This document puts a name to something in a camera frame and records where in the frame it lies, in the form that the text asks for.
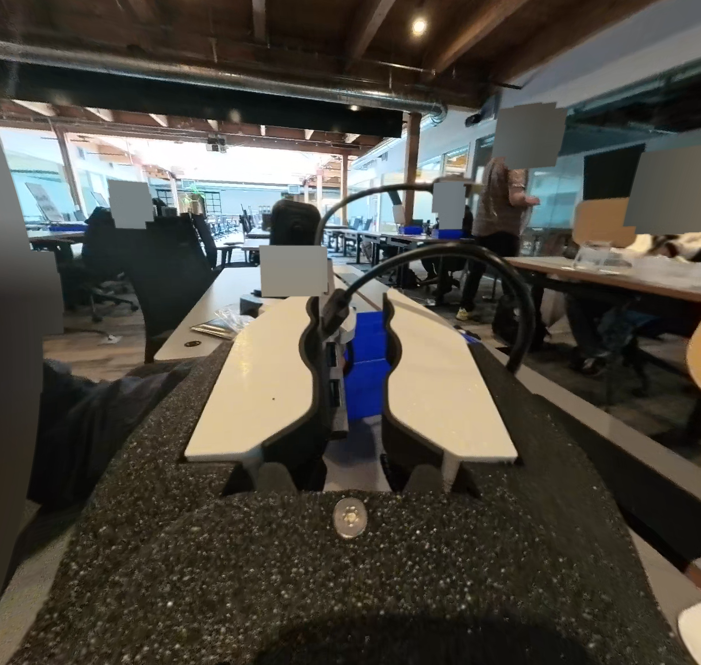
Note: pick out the clear plastic bag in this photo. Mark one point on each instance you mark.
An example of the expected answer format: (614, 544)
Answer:
(236, 316)
(214, 328)

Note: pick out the black mesh office chair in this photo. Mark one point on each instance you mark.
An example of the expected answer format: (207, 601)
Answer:
(170, 276)

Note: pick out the metal ceiling duct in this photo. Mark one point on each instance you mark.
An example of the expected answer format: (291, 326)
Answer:
(219, 76)

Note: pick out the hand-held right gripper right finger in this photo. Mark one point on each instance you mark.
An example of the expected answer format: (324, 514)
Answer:
(443, 385)

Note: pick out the ceiling mounted projector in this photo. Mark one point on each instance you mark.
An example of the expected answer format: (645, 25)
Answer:
(217, 144)

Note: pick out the white office desk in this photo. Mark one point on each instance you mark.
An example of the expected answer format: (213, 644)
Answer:
(219, 298)

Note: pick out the round ceiling light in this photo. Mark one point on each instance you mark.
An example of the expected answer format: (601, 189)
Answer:
(419, 26)

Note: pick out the black backpack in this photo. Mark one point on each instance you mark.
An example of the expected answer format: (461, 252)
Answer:
(517, 322)

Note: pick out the brown cardboard sheet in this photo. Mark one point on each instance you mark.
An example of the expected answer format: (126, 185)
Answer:
(599, 221)

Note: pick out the wooden office desk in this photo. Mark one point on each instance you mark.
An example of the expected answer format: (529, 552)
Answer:
(602, 279)

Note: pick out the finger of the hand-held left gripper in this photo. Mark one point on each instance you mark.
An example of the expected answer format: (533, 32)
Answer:
(344, 332)

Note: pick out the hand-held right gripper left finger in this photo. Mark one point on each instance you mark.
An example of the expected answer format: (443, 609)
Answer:
(257, 380)

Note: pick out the blue plastic bin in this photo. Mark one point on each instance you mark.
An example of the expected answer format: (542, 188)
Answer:
(369, 347)

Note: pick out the clear plastic container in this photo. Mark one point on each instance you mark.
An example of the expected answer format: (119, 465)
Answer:
(597, 255)

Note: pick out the wooden support post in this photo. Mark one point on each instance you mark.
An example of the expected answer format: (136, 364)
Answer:
(412, 166)

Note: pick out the person's left forearm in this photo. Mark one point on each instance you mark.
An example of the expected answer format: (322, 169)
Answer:
(109, 424)

